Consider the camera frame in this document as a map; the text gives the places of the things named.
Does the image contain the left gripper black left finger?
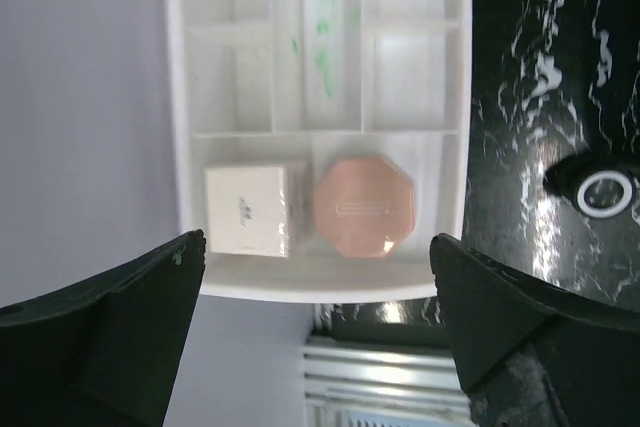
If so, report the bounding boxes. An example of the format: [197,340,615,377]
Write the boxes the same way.
[1,230,206,426]

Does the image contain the white drawer organizer box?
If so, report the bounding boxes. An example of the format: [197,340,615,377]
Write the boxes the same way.
[165,0,472,304]

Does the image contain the small white pink box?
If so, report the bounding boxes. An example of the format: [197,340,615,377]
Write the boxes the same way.
[204,161,310,258]

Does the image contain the black marbled table mat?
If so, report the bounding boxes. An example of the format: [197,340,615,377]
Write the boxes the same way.
[312,0,640,343]

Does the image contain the aluminium rail frame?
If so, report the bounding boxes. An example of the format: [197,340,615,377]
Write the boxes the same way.
[302,336,473,426]

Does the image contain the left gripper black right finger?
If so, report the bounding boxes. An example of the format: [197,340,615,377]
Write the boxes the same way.
[429,234,639,426]

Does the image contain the pink round cosmetic item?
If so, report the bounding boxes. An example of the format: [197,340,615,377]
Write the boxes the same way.
[312,157,416,258]

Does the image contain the blue cartoon fish suitcase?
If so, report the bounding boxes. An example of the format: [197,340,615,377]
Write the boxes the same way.
[543,150,639,220]

